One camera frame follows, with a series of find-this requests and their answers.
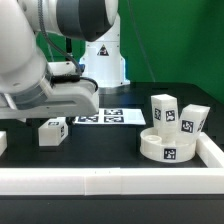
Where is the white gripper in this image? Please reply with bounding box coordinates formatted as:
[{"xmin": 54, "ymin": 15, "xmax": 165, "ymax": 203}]
[{"xmin": 0, "ymin": 61, "xmax": 100, "ymax": 120}]

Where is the white round stool seat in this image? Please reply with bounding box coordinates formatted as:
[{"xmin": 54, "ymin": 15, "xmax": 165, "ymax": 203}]
[{"xmin": 140, "ymin": 128, "xmax": 196, "ymax": 163}]

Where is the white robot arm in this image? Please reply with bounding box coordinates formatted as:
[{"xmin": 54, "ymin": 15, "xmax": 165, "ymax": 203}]
[{"xmin": 0, "ymin": 0, "xmax": 118, "ymax": 119}]

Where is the paper sheet with markers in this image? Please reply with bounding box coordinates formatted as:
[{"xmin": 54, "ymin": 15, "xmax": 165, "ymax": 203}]
[{"xmin": 74, "ymin": 108, "xmax": 146, "ymax": 125}]

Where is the white U-shaped fence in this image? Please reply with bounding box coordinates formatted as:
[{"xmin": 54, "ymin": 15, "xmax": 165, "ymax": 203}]
[{"xmin": 0, "ymin": 133, "xmax": 224, "ymax": 195}]

